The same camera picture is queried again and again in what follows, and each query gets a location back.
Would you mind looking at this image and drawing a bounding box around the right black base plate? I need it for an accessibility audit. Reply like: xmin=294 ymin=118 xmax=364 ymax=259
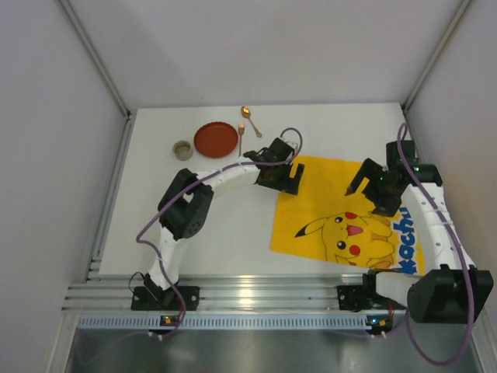
xmin=336 ymin=285 xmax=372 ymax=312

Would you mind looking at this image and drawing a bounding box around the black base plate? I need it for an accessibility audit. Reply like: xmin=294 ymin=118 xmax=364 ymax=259
xmin=336 ymin=285 xmax=372 ymax=312
xmin=130 ymin=286 xmax=200 ymax=311

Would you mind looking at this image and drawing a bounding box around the red round plate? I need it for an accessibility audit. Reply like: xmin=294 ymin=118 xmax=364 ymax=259
xmin=193 ymin=121 xmax=238 ymax=159

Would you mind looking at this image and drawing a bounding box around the right aluminium frame post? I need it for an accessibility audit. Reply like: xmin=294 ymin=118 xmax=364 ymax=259
xmin=401 ymin=0 xmax=474 ymax=116

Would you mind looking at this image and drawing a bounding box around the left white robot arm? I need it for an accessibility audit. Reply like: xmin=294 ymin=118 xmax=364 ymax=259
xmin=136 ymin=138 xmax=304 ymax=300

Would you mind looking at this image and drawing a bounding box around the yellow Pikachu placemat cloth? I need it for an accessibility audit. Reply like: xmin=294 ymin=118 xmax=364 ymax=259
xmin=270 ymin=156 xmax=426 ymax=275

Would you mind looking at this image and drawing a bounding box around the slotted grey cable duct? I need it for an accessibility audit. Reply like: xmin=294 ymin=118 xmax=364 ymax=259
xmin=78 ymin=313 xmax=392 ymax=333

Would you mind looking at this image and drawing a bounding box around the left aluminium frame post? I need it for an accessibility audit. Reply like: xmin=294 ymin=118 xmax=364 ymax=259
xmin=54 ymin=0 xmax=130 ymax=118

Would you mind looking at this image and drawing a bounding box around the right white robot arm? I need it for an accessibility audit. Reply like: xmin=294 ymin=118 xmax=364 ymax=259
xmin=346 ymin=140 xmax=494 ymax=324

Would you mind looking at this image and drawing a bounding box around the gold fork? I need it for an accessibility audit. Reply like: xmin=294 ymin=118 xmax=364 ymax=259
xmin=238 ymin=122 xmax=245 ymax=157

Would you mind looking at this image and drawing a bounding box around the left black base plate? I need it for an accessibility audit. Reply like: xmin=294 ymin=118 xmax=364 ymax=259
xmin=130 ymin=286 xmax=200 ymax=311

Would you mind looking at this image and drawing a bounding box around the aluminium mounting rail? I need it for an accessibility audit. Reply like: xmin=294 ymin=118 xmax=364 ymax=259
xmin=61 ymin=274 xmax=393 ymax=312

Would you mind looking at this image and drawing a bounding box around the aluminium frame post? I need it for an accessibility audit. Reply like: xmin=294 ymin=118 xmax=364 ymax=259
xmin=54 ymin=0 xmax=130 ymax=118
xmin=401 ymin=0 xmax=474 ymax=116

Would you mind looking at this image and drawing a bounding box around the gold spoon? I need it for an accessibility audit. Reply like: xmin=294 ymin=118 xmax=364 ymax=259
xmin=241 ymin=106 xmax=262 ymax=138

